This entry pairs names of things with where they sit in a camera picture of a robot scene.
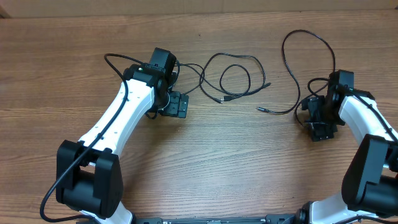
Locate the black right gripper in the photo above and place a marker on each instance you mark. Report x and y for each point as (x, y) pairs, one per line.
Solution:
(321, 132)

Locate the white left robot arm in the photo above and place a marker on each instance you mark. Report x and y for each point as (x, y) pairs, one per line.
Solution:
(89, 178)

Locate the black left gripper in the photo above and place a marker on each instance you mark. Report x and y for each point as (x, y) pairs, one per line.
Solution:
(174, 109)

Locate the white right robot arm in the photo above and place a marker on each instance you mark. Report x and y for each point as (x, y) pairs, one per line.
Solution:
(366, 194)

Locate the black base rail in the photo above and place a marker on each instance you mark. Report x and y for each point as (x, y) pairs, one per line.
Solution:
(268, 219)

